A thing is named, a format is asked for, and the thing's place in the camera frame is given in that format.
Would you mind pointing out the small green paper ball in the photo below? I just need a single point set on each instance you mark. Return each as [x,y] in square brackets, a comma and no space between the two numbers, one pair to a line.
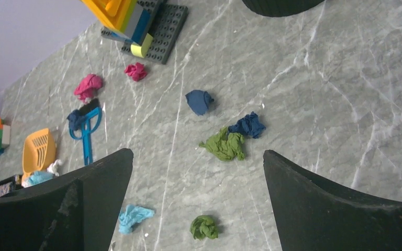
[204,226]

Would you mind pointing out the yellow slotted scoop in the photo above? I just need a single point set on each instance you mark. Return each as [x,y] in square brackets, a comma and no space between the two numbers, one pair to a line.
[39,152]

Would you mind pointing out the navy paper scrap ball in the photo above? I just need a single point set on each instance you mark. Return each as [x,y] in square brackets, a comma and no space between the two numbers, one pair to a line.
[199,101]

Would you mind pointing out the crumpled navy paper scrap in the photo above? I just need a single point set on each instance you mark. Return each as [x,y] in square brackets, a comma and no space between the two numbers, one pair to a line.
[249,125]

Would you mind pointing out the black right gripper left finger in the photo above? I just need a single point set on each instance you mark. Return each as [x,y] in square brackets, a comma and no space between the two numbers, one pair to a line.
[75,211]

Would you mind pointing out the cyan paper scrap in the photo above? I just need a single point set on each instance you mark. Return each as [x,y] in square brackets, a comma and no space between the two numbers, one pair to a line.
[36,178]

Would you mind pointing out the navy scrap by brush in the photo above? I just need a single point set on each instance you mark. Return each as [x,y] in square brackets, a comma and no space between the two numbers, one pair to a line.
[75,119]

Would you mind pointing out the black plastic trash bin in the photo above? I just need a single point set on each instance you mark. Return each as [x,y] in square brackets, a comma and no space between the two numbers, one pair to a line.
[280,8]

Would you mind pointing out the white paper scrap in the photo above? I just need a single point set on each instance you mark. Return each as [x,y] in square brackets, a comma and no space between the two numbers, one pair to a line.
[53,168]

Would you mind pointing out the large magenta paper scrap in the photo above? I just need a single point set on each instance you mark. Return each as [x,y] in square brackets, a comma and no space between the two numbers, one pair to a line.
[88,87]

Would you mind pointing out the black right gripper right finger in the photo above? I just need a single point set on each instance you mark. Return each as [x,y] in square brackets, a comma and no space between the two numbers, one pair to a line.
[316,213]

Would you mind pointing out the dark grey brick baseplate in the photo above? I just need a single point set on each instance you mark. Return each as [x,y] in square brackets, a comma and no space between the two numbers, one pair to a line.
[168,22]

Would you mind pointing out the blue hand brush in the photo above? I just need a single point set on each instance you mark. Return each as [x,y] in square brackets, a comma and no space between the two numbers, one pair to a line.
[93,116]

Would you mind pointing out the black poker chip case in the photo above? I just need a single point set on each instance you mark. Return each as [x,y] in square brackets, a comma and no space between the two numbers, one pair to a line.
[10,184]

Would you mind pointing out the yellow toy brick building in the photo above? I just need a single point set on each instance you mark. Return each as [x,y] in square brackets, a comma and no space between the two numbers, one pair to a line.
[126,20]

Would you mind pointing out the large green paper scrap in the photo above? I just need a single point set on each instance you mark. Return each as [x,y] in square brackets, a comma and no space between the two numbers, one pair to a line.
[225,145]

